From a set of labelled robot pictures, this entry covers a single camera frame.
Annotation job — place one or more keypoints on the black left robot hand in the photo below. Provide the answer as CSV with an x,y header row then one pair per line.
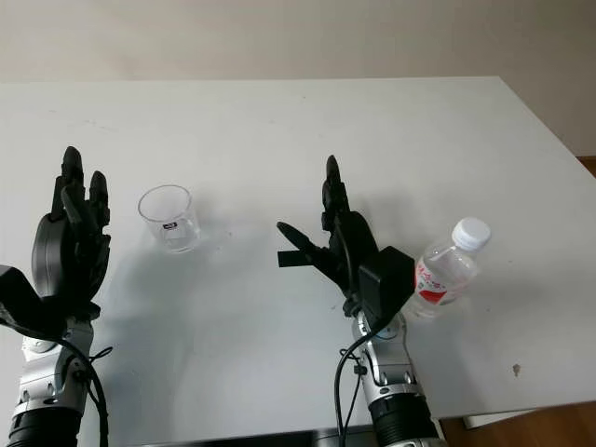
x,y
56,251

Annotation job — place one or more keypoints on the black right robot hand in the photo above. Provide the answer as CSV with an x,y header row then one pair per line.
x,y
361,235

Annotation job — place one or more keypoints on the clear plastic water bottle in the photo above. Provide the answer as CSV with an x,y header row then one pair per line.
x,y
444,274

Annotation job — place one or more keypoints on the clear glass cup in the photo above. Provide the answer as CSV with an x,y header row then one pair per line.
x,y
172,219

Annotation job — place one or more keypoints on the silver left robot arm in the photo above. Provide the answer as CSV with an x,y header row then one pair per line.
x,y
46,386

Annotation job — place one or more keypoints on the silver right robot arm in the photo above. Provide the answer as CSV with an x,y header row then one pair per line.
x,y
396,382

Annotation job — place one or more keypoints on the dark grey robot torso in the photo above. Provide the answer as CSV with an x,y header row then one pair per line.
x,y
288,438

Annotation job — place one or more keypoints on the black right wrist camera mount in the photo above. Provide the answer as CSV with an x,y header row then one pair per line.
x,y
388,284

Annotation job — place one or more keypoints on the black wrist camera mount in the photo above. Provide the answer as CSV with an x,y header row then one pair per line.
x,y
21,298
388,284

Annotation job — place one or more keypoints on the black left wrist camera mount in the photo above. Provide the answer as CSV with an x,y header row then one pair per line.
x,y
21,298

